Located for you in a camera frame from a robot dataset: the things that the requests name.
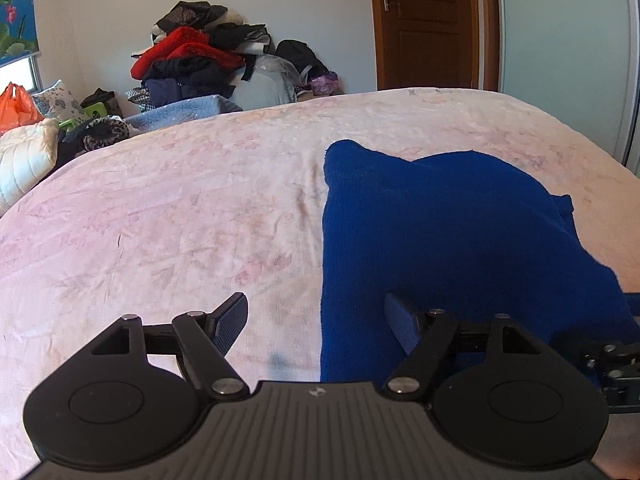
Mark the blue knit sweater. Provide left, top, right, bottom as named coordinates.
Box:
left=320, top=140, right=639, bottom=384

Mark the pile of clothes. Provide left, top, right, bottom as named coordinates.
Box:
left=126, top=1, right=343, bottom=112

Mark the pink bed blanket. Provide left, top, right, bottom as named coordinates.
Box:
left=1, top=88, right=639, bottom=479

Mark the dark patterned garment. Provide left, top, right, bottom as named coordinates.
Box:
left=54, top=116, right=130, bottom=169

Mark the light blue towel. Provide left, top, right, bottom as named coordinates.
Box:
left=125, top=96, right=242, bottom=136

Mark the green box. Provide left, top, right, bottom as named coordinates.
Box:
left=58, top=102, right=108, bottom=132

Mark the white quilt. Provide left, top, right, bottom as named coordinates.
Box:
left=0, top=118, right=58, bottom=216

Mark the floral pillow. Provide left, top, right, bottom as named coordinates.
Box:
left=32, top=79, right=88, bottom=122

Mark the orange plastic bag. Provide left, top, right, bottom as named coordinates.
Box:
left=0, top=82, right=43, bottom=134

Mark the window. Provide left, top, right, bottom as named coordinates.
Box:
left=0, top=53, right=43, bottom=94

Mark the brown wooden door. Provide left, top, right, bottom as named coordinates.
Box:
left=372, top=0, right=501, bottom=91

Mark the lotus flower roller blind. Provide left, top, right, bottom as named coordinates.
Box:
left=0, top=0, right=39, bottom=65

